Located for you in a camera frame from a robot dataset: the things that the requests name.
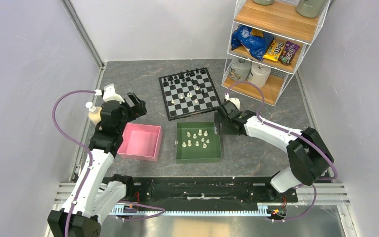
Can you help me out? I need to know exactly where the aluminium corner rail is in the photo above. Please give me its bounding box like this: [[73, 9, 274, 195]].
[[61, 0, 105, 69]]

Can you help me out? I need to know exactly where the beige pump bottle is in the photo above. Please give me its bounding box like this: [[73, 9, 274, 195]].
[[85, 101, 102, 125]]

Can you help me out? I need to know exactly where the brown candy bag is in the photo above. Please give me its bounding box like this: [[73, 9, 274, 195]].
[[278, 41, 300, 65]]

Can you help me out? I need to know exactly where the grey green bottle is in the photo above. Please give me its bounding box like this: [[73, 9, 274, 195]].
[[296, 0, 327, 18]]

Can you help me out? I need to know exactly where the black white chessboard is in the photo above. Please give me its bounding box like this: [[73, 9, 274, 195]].
[[158, 67, 221, 121]]

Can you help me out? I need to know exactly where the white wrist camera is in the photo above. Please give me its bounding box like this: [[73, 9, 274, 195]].
[[225, 93, 240, 109], [94, 84, 125, 104]]

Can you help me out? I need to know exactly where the pink plastic tray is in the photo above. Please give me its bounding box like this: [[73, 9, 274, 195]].
[[117, 123, 162, 162]]

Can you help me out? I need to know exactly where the white paper roll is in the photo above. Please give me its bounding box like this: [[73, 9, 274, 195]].
[[247, 63, 271, 88]]

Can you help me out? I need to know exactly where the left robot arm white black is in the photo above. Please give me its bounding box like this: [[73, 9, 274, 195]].
[[47, 92, 147, 237]]

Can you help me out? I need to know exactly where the green plastic tray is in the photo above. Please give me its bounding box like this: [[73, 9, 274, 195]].
[[176, 122, 222, 164]]

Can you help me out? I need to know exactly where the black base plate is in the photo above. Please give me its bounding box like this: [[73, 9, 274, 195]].
[[123, 176, 298, 211]]

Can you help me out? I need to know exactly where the yellow candy bag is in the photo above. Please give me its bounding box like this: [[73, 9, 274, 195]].
[[263, 40, 285, 62]]

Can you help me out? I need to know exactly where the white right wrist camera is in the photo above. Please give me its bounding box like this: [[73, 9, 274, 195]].
[[225, 93, 240, 109]]

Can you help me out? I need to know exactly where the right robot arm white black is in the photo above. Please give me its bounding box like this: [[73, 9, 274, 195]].
[[216, 100, 334, 202]]

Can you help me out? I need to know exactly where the blue snack bag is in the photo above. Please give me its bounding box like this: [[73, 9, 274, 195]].
[[230, 25, 275, 61]]

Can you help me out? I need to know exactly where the white wire wooden shelf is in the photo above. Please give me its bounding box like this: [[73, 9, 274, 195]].
[[222, 0, 330, 105]]

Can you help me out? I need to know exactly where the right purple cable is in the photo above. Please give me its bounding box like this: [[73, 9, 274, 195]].
[[230, 81, 338, 223]]

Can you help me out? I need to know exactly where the grey cable duct strip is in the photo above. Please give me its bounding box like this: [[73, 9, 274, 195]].
[[109, 203, 287, 218]]

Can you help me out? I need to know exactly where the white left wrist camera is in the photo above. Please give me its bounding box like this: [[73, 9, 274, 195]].
[[94, 84, 125, 104]]

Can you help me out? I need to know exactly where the white jug with label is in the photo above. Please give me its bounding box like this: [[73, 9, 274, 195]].
[[229, 58, 252, 81]]

